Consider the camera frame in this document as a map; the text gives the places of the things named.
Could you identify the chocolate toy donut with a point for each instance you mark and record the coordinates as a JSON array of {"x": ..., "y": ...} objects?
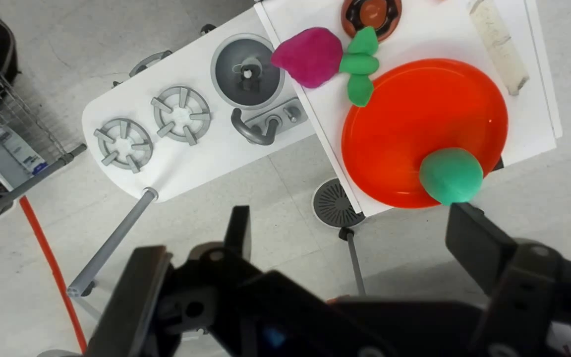
[{"x": 382, "y": 14}]

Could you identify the orange plastic plate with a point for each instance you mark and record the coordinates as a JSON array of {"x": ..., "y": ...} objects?
[{"x": 415, "y": 110}]

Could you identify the purple plush beet toy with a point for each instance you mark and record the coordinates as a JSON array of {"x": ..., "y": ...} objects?
[{"x": 316, "y": 56}]

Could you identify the white toy kitchen counter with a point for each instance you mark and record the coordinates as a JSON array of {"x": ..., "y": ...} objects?
[{"x": 429, "y": 28}]

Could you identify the grey support pole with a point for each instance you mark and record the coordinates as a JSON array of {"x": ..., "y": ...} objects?
[{"x": 84, "y": 280}]

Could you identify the white toy kitchen stove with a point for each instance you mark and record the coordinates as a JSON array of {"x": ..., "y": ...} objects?
[{"x": 199, "y": 114}]

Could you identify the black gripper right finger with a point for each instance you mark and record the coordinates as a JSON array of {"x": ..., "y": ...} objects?
[{"x": 528, "y": 284}]

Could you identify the beige tape strip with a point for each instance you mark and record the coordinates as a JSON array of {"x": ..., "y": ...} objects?
[{"x": 498, "y": 44}]

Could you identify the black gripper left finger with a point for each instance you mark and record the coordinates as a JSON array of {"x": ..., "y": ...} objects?
[{"x": 128, "y": 328}]

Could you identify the green plush ball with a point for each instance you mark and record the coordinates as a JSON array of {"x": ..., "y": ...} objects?
[{"x": 451, "y": 175}]

